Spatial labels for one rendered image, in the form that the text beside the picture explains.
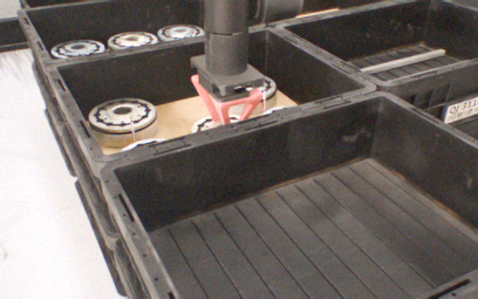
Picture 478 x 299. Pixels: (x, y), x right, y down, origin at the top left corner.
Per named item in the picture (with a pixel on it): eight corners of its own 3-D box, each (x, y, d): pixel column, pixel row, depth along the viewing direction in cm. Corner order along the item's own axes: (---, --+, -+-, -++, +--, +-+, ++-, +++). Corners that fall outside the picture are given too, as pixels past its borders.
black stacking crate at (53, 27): (60, 132, 81) (46, 67, 74) (31, 67, 103) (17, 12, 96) (266, 85, 96) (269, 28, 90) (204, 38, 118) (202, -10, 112)
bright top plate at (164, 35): (172, 46, 101) (171, 43, 101) (149, 32, 108) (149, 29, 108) (212, 36, 106) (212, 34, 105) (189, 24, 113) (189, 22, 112)
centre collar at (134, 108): (110, 124, 73) (109, 120, 72) (103, 110, 76) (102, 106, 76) (143, 116, 75) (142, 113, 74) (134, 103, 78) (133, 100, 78)
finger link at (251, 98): (238, 117, 74) (240, 60, 69) (262, 139, 69) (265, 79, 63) (198, 127, 71) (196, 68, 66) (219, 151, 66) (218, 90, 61)
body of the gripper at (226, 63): (230, 61, 71) (231, 12, 67) (265, 90, 64) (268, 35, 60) (189, 69, 69) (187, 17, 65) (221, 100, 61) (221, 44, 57)
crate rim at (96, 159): (98, 183, 53) (95, 165, 51) (47, 79, 75) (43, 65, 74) (380, 104, 68) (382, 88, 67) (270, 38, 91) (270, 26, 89)
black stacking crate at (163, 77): (111, 246, 58) (96, 169, 52) (61, 133, 80) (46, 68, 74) (368, 159, 74) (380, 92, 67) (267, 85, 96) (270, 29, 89)
